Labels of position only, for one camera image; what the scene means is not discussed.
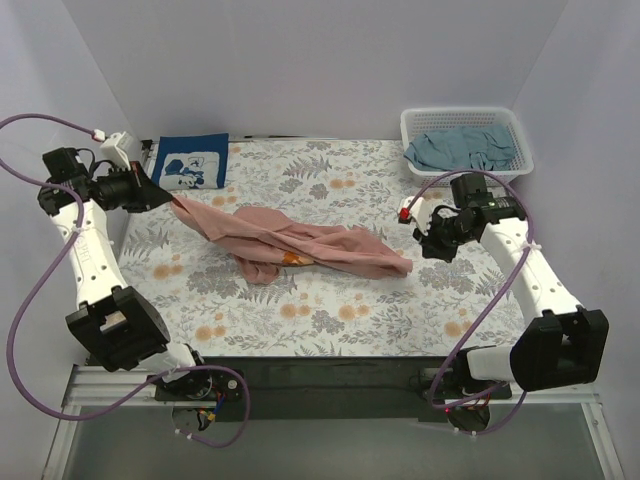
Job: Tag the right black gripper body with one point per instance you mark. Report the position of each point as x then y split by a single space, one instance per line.
439 239

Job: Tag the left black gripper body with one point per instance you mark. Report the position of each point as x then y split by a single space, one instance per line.
135 185

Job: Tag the pink t shirt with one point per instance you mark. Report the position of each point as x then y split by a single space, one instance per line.
264 240

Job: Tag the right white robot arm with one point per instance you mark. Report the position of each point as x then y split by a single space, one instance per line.
563 342

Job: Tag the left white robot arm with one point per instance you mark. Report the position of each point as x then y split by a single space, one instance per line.
113 321

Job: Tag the folded navy printed t shirt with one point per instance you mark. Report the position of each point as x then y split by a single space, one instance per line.
191 162

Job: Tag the floral patterned table cloth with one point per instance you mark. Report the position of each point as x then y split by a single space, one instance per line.
313 310

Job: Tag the white plastic laundry basket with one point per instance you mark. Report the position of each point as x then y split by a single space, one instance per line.
416 121

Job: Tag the blue grey t shirt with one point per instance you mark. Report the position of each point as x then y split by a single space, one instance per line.
489 148

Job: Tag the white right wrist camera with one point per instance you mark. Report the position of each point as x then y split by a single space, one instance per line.
419 213

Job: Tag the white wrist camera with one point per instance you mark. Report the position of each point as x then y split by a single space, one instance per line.
419 213
116 147

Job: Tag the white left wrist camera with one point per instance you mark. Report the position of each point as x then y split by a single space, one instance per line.
116 147

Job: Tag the aluminium frame rail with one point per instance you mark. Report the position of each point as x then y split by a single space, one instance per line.
553 434

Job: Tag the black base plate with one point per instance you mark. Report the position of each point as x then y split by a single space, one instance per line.
319 387

